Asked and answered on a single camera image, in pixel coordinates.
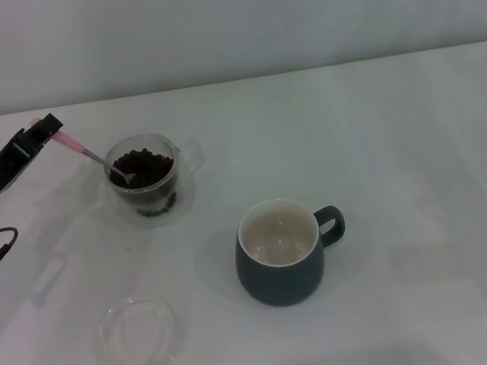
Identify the dark green ceramic mug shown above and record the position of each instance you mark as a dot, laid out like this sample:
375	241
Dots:
281	286

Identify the dark coffee bean heap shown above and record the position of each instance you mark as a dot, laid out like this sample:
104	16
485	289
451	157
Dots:
151	168

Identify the double-walled glass cup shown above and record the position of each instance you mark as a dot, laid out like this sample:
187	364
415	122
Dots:
183	154

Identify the clear glass dish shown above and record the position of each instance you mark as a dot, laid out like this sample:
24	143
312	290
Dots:
123	362

